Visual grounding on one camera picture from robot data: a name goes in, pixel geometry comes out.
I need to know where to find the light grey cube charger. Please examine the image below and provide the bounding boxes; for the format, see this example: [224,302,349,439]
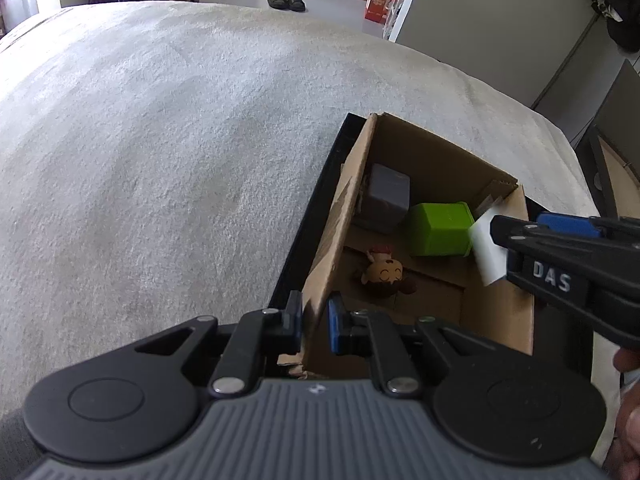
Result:
[360,163,412,235]

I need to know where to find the person's right hand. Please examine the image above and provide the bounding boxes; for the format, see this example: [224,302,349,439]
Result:
[602,344,640,480]

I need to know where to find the grey panel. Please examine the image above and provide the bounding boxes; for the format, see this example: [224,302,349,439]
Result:
[595,57,640,134]

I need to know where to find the white wall charger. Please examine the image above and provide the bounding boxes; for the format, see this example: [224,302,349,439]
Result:
[468,198,509,289]

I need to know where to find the green plastic cup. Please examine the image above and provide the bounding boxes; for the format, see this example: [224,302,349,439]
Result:
[405,201,476,259]

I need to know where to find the black-framed brown board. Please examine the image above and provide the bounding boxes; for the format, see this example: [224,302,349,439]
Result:
[587,124,640,222]

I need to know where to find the brown cardboard box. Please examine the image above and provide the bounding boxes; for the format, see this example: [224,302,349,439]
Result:
[277,112,536,382]

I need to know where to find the black tray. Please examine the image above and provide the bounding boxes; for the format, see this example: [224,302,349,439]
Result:
[267,113,624,392]

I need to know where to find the orange carton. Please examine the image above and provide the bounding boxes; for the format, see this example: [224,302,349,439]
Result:
[363,0,394,24]

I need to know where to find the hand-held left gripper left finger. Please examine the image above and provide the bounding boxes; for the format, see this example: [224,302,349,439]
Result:
[132,290,305,398]

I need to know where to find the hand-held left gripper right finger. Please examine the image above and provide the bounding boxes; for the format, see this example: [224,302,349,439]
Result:
[327,293,507,398]

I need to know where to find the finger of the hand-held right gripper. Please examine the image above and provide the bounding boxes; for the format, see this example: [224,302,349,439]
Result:
[489,214,597,282]
[536,212,640,247]

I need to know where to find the brown-haired doll figurine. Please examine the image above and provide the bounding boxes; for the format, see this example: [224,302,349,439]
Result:
[360,244,419,300]

